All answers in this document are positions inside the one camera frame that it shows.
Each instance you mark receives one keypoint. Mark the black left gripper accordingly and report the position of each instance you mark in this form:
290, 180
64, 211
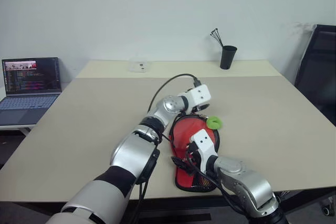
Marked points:
202, 107

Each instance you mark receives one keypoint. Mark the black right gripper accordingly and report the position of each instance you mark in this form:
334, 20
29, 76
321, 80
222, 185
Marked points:
193, 155

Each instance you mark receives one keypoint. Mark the red zippered pouch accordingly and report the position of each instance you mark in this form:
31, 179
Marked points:
189, 129

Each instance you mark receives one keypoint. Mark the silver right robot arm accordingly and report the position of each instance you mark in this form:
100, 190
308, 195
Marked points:
244, 182

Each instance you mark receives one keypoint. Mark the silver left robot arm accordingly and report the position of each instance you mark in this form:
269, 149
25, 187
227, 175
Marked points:
136, 150

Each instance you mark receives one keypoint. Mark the black plastic cup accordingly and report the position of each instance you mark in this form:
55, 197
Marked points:
228, 57

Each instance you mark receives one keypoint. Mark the small clear plastic tray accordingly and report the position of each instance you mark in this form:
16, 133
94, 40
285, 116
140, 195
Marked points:
140, 67

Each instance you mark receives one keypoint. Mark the black office chair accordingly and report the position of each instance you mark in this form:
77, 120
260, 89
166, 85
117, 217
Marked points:
320, 72

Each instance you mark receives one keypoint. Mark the chair caster wheel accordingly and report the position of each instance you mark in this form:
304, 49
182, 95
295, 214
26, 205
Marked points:
328, 208

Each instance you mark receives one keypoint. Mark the open grey laptop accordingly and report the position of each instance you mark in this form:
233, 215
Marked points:
31, 85

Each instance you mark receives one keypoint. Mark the white laptop stand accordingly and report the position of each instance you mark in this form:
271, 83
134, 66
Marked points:
15, 128

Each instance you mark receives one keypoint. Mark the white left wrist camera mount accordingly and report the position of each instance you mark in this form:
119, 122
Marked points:
200, 95

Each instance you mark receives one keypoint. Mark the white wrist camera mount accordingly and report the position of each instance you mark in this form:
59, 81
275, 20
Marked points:
200, 95
204, 142

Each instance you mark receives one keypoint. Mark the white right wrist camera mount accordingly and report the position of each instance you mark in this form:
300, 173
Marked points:
204, 142

